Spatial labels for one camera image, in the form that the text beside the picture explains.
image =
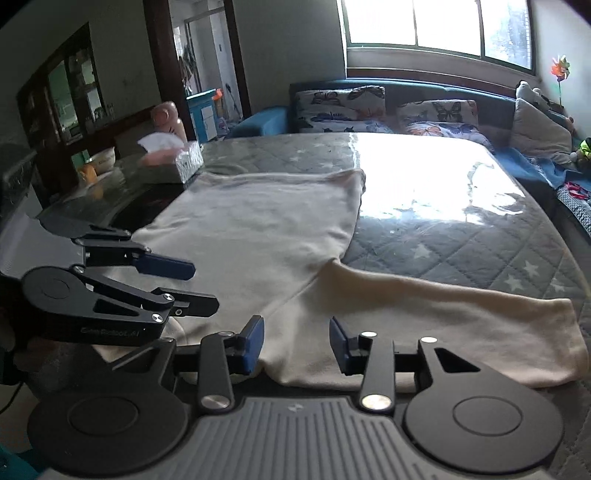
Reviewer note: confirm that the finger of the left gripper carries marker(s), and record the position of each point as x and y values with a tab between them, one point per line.
108	247
73	306

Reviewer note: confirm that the grey white cushion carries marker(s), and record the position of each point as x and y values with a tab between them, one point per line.
534	134

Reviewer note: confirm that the white tissue box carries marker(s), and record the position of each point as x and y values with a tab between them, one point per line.
168	160

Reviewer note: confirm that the dark wooden side table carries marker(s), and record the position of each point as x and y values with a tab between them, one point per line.
123	134

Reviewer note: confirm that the butterfly print pillow right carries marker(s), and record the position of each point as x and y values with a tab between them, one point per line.
455	118

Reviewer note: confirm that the blue cushion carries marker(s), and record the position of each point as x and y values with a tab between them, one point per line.
268	122

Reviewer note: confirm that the cream beige garment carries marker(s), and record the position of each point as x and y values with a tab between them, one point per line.
271	245

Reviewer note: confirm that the dark wooden glass cabinet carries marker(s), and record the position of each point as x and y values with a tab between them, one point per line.
62	102

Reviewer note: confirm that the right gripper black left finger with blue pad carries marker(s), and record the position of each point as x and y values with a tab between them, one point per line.
129	414

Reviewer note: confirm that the colourful pinwheel toy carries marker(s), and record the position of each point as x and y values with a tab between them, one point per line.
560	69

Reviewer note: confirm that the round black induction cooktop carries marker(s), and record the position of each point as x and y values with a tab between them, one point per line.
141	207

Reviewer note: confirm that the butterfly print pillow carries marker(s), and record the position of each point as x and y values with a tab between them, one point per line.
455	118
357	110

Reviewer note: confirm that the orange cup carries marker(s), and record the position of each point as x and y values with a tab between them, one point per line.
87	174

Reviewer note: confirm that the blue plastic storage cart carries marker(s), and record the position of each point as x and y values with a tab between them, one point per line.
203	113

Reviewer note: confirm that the butterfly print pillow left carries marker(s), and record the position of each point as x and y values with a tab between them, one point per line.
357	110

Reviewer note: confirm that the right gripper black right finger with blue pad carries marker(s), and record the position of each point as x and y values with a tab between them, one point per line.
465	415

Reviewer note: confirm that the pink cat thermos jug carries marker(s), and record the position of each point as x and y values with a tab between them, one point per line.
165	119

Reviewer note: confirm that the teal sofa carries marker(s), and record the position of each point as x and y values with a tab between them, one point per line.
551	184

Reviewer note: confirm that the white ceramic bowl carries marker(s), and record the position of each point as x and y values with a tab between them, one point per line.
103	161

